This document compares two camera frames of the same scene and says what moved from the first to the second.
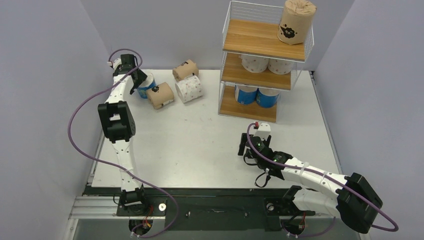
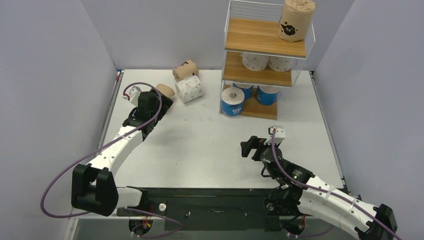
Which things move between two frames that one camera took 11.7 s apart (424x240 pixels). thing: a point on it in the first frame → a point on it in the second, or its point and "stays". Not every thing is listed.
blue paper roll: (265, 101) stays
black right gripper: (247, 148) stays
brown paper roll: (296, 19) stays
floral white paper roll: (253, 64) stays
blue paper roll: (148, 83) → (232, 99)
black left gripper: (141, 78) → (158, 103)
